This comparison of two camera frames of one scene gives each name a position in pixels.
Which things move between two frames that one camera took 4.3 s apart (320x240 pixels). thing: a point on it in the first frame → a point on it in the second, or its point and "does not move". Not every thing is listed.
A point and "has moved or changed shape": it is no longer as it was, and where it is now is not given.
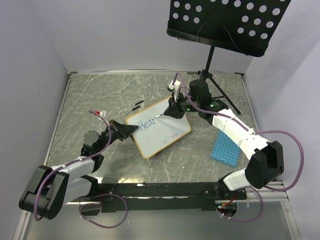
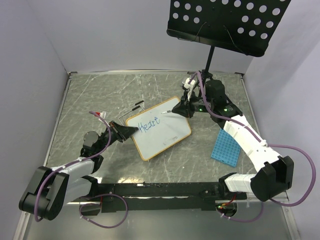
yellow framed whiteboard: (155, 133) does not move
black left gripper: (123, 131) does not move
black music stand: (244, 27) does not move
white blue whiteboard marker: (161, 114) has moved or changed shape
